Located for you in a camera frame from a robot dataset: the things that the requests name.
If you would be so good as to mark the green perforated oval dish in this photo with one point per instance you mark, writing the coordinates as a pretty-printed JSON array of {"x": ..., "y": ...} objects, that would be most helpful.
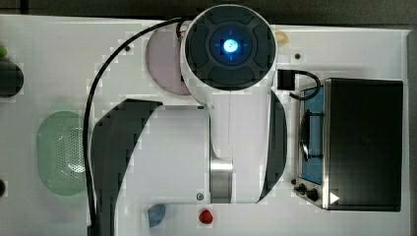
[{"x": 60, "y": 156}]

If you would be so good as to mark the yellowish small object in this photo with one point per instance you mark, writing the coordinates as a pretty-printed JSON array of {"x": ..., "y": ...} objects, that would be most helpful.
[{"x": 281, "y": 37}]

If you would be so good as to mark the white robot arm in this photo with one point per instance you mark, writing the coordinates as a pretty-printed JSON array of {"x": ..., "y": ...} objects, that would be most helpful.
[{"x": 227, "y": 148}]

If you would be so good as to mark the red round toy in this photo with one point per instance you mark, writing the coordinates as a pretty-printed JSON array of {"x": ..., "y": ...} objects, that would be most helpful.
[{"x": 206, "y": 217}]

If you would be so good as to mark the black round object left edge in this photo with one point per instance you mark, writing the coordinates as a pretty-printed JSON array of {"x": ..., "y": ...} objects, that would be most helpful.
[{"x": 11, "y": 79}]

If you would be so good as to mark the blue crumpled cloth piece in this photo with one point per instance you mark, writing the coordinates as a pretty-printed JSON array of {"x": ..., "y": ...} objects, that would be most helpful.
[{"x": 156, "y": 215}]

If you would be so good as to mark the black knob left lower edge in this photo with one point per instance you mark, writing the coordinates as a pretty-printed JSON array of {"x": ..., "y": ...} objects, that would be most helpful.
[{"x": 2, "y": 188}]

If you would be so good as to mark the pink round plate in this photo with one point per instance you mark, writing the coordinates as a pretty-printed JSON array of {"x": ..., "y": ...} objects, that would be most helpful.
[{"x": 163, "y": 60}]

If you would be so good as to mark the green small ball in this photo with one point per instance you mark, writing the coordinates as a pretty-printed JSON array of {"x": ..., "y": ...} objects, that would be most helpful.
[{"x": 3, "y": 52}]

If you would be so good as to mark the black power adapter with cable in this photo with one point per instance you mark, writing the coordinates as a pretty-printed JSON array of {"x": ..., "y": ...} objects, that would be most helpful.
[{"x": 286, "y": 81}]

